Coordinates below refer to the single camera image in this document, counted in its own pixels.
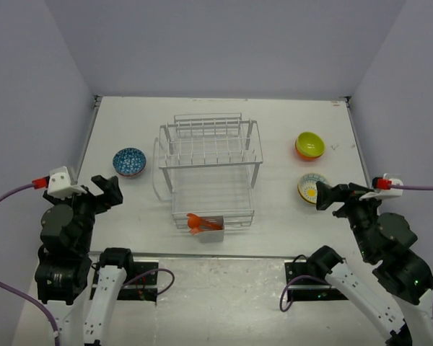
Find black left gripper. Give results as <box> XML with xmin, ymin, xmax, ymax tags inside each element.
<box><xmin>44</xmin><ymin>173</ymin><xmax>122</xmax><ymax>252</ymax></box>

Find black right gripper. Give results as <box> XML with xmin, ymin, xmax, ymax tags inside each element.
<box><xmin>315</xmin><ymin>179</ymin><xmax>387</xmax><ymax>257</ymax></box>

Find yellow bowl with blue pattern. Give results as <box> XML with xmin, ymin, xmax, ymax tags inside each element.
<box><xmin>297</xmin><ymin>172</ymin><xmax>330</xmax><ymax>205</ymax></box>

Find white bowl with red diamonds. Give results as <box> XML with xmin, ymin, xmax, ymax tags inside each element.
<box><xmin>112</xmin><ymin>147</ymin><xmax>147</xmax><ymax>177</ymax></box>

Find orange plastic bowl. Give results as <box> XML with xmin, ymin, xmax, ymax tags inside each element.
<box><xmin>294</xmin><ymin>143</ymin><xmax>324</xmax><ymax>161</ymax></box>

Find lime green bowl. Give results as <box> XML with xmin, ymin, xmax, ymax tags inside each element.
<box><xmin>296</xmin><ymin>132</ymin><xmax>325</xmax><ymax>157</ymax></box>

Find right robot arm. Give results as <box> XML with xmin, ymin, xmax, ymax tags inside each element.
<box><xmin>316</xmin><ymin>178</ymin><xmax>433</xmax><ymax>345</ymax></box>

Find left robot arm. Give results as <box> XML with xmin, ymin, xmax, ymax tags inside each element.
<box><xmin>35</xmin><ymin>173</ymin><xmax>136</xmax><ymax>345</ymax></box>

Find orange plastic utensils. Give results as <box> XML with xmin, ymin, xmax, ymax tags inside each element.
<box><xmin>187</xmin><ymin>213</ymin><xmax>223</xmax><ymax>235</ymax></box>

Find metal cutlery holder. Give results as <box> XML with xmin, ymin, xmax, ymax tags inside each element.
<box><xmin>197</xmin><ymin>216</ymin><xmax>224</xmax><ymax>243</ymax></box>

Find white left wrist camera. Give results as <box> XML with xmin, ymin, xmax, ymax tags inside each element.
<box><xmin>47</xmin><ymin>166</ymin><xmax>87</xmax><ymax>200</ymax></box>

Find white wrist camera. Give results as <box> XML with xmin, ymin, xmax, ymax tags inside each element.
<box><xmin>47</xmin><ymin>166</ymin><xmax>87</xmax><ymax>200</ymax></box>
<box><xmin>359</xmin><ymin>173</ymin><xmax>403</xmax><ymax>200</ymax></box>

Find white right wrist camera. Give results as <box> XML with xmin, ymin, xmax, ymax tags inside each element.
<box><xmin>359</xmin><ymin>173</ymin><xmax>403</xmax><ymax>200</ymax></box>

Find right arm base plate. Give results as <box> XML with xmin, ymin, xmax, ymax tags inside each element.
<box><xmin>284</xmin><ymin>256</ymin><xmax>347</xmax><ymax>302</ymax></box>

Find white wire dish rack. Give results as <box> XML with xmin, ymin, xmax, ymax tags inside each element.
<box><xmin>153</xmin><ymin>113</ymin><xmax>263</xmax><ymax>229</ymax></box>

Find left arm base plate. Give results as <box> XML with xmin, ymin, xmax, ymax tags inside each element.
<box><xmin>117</xmin><ymin>261</ymin><xmax>159</xmax><ymax>302</ymax></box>

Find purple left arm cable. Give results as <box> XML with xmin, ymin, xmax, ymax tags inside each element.
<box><xmin>0</xmin><ymin>178</ymin><xmax>62</xmax><ymax>346</ymax></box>

